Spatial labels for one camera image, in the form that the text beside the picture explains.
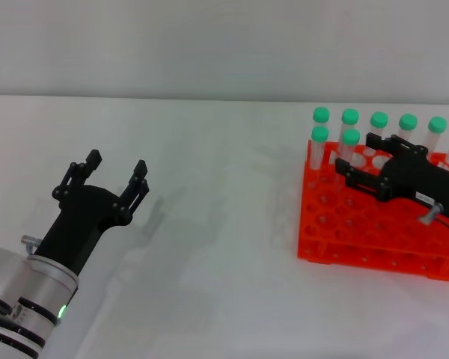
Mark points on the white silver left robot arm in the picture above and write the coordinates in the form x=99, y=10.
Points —
x=30, y=306

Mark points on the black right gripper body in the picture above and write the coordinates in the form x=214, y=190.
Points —
x=419, y=175

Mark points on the orange test tube rack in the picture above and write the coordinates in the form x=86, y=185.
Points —
x=359, y=232

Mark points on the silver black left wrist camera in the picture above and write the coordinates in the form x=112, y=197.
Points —
x=2, y=269

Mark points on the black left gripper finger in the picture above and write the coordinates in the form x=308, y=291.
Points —
x=139, y=175
x=93, y=159

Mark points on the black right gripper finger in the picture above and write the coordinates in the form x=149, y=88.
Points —
x=366, y=179
x=393, y=142

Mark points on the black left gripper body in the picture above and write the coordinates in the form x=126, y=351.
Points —
x=82, y=217

